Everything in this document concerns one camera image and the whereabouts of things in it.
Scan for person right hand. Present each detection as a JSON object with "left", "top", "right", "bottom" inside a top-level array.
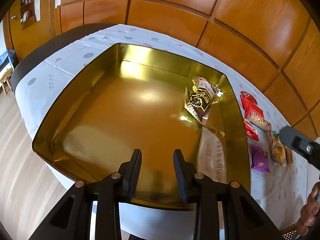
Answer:
[{"left": 296, "top": 182, "right": 319, "bottom": 237}]

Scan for gold metal tin box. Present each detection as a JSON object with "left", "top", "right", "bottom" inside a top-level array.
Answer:
[{"left": 32, "top": 43, "right": 251, "bottom": 210}]

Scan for green edged cracker packet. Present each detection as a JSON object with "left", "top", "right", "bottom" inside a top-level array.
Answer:
[{"left": 272, "top": 131, "right": 293, "bottom": 166}]

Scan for wooden stool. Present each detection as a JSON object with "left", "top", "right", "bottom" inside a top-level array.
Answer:
[{"left": 0, "top": 68, "right": 13, "bottom": 95}]

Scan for small dark red packet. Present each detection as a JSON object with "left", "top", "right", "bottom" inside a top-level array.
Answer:
[{"left": 240, "top": 91, "right": 258, "bottom": 105}]

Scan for wooden shelf cabinet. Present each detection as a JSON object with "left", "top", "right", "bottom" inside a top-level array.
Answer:
[{"left": 9, "top": 0, "right": 55, "bottom": 61}]

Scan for yellow nut snack bag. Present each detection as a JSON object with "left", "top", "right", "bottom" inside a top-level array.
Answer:
[{"left": 271, "top": 135, "right": 287, "bottom": 167}]

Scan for blue storage bins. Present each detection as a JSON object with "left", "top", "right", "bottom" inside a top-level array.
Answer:
[{"left": 0, "top": 50, "right": 15, "bottom": 65}]

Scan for bright red snack packet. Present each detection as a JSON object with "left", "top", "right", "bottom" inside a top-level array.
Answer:
[{"left": 240, "top": 95, "right": 264, "bottom": 119}]

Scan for red white wafer packet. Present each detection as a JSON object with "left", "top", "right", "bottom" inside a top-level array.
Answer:
[{"left": 243, "top": 118, "right": 259, "bottom": 141}]

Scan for purple pastry packet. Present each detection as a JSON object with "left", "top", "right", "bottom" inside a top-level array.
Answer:
[{"left": 251, "top": 144, "right": 270, "bottom": 173}]

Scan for puffed rice bar packet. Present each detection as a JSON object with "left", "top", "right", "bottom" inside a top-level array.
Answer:
[{"left": 247, "top": 111, "right": 272, "bottom": 136}]

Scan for patterned white tablecloth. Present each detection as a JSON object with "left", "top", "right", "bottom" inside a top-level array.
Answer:
[{"left": 11, "top": 23, "right": 319, "bottom": 229}]

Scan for white milk powder sachet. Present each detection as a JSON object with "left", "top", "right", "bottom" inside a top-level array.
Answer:
[{"left": 197, "top": 127, "right": 227, "bottom": 184}]

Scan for brown coffee snack packet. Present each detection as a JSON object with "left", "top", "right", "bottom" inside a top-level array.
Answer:
[{"left": 184, "top": 76, "right": 223, "bottom": 125}]

